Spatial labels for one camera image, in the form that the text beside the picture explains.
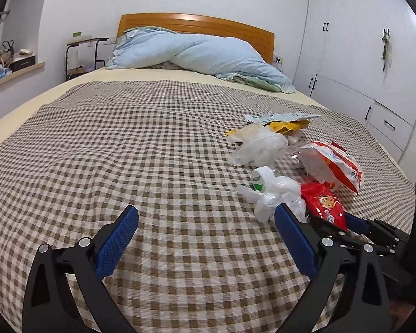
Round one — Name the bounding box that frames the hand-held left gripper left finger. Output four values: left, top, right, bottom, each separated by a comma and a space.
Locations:
22, 205, 139, 333

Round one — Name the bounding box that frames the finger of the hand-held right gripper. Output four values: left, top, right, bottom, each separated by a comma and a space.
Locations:
345, 213, 410, 247
315, 225, 356, 247

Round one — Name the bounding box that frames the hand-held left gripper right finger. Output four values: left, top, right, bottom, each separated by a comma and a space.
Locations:
275, 204, 392, 333

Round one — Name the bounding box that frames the red snack packet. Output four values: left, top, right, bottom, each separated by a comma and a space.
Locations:
300, 182, 348, 232

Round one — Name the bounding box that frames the white plastic bag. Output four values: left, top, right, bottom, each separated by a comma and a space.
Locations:
237, 166, 307, 224

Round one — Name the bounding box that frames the orange white snack bag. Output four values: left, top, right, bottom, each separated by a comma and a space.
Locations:
298, 140, 363, 195

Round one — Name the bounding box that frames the translucent plastic bag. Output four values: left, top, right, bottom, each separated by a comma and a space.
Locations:
229, 133, 289, 167
227, 125, 264, 143

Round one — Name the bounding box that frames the yellow snack packet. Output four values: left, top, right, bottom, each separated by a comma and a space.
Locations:
227, 120, 311, 137

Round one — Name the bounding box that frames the brown checkered blanket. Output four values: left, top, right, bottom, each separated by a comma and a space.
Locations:
0, 80, 416, 333

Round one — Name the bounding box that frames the clear cellophane wrapper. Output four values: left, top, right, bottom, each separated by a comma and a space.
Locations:
287, 131, 306, 146

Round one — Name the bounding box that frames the green white hanging cloth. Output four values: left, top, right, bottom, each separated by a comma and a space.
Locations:
381, 28, 393, 73

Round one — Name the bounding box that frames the white wardrobe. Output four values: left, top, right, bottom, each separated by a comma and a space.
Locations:
293, 0, 416, 162

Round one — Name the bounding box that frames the wooden window sill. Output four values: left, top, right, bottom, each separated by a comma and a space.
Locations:
0, 62, 45, 92

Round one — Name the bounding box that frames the black box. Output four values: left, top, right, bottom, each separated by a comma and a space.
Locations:
12, 55, 35, 72

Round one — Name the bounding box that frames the light blue duvet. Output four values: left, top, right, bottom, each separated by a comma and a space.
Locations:
106, 26, 296, 94

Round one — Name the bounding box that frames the wooden bed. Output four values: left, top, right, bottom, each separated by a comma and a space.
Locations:
117, 13, 275, 59

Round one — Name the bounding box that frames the black frame side table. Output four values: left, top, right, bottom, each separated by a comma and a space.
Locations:
66, 36, 110, 80

